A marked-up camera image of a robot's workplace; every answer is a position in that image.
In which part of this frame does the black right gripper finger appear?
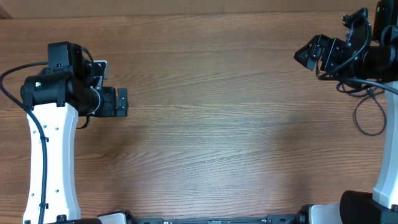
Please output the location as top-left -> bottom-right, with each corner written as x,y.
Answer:
321,38 -> 345,72
294,34 -> 330,70

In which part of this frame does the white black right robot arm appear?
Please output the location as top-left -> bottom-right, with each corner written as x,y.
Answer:
293,0 -> 397,223

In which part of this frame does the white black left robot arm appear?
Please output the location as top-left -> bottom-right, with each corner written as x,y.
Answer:
21,42 -> 129,223

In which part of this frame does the brown cardboard wall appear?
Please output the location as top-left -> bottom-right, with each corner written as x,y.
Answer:
1,0 -> 377,19

